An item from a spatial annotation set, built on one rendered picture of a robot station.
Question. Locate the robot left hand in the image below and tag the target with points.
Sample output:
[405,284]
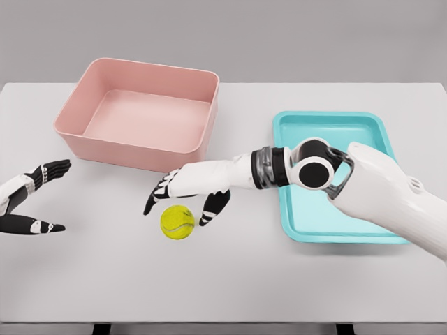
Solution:
[14,195]

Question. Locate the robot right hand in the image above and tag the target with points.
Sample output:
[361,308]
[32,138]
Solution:
[195,179]

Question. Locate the yellow tennis ball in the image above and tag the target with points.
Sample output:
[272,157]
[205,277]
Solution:
[177,222]

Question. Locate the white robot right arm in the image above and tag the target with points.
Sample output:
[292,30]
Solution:
[349,181]

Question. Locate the pink plastic basket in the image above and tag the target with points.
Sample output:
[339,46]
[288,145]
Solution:
[139,111]

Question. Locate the blue plastic tray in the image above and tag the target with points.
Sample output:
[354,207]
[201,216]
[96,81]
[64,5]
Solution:
[314,216]

